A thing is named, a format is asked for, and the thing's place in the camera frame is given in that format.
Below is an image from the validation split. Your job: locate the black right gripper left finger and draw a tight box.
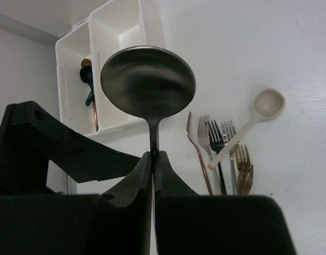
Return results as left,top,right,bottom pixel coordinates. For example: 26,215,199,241
98,152,153,254

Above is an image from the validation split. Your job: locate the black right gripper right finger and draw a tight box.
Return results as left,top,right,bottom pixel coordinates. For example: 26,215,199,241
154,151,198,254

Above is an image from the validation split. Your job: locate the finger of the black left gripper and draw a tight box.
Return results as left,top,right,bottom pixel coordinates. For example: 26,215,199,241
0,101,140,196

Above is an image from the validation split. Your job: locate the rose gold slim fork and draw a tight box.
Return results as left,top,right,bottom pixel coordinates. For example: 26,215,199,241
186,112,213,196

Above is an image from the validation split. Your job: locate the black spoon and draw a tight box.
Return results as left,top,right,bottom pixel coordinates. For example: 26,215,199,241
79,66,94,106

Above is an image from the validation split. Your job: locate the rose gold spoon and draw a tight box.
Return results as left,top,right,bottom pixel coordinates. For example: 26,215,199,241
79,58,99,131

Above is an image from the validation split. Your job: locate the silver round spoon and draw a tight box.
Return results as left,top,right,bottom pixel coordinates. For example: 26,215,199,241
99,45,197,255

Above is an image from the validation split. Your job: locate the copper fork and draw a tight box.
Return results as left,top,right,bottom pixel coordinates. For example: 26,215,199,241
238,159,254,195

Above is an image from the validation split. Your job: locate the black fork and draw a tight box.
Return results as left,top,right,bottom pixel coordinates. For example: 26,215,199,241
208,120,227,196

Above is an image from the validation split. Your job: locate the silver fork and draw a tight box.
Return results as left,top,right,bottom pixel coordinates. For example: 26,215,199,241
197,115,222,195
221,121,239,196

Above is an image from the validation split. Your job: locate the white left bin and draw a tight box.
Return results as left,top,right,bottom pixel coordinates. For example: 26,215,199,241
55,21,97,136

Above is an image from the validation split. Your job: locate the white bin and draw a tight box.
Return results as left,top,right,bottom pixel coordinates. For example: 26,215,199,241
88,0,165,133
55,21,97,136

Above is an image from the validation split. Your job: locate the white right bin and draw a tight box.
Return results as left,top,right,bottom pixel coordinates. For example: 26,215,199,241
88,0,165,133

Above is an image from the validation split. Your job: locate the gold fork green handle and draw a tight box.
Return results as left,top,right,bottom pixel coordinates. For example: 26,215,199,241
235,145,252,172

